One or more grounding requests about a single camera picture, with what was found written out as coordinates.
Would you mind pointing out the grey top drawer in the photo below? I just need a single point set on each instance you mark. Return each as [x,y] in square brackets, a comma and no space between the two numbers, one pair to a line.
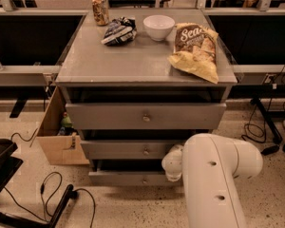
[101,116]

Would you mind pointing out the green bottle in box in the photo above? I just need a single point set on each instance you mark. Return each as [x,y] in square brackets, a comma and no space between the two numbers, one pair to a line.
[66,121]

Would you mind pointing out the golden drink can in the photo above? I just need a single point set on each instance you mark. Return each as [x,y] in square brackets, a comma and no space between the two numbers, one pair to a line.
[100,12]

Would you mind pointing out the cardboard box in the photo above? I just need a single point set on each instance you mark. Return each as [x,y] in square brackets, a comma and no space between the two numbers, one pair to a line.
[59,149]

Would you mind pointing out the grey bottom drawer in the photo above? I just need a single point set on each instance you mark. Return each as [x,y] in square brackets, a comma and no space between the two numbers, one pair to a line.
[129,173]

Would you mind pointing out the grey middle drawer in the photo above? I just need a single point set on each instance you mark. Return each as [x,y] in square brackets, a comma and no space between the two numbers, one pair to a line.
[128,149]

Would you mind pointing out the grey drawer cabinet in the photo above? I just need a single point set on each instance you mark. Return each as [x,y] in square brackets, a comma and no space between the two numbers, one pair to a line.
[135,73]

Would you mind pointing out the black desk leg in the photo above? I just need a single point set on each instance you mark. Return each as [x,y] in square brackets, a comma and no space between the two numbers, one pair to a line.
[277,138]

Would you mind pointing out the yellow chip bag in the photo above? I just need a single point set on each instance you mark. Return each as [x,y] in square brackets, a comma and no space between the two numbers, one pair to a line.
[195,51]

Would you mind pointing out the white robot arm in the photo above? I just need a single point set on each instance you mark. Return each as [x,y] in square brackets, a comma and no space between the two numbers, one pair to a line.
[208,164]

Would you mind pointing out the white bowl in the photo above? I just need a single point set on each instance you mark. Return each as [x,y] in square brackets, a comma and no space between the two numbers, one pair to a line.
[158,27]

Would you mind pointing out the grey drawer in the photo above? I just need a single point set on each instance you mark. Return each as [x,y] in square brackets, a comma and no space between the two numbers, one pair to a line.
[101,116]
[129,173]
[128,149]

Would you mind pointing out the dark blue snack bag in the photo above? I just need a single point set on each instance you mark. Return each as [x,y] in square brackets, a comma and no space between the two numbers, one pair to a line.
[120,31]

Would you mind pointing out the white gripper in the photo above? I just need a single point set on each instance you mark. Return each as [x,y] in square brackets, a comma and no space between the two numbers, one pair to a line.
[171,163]

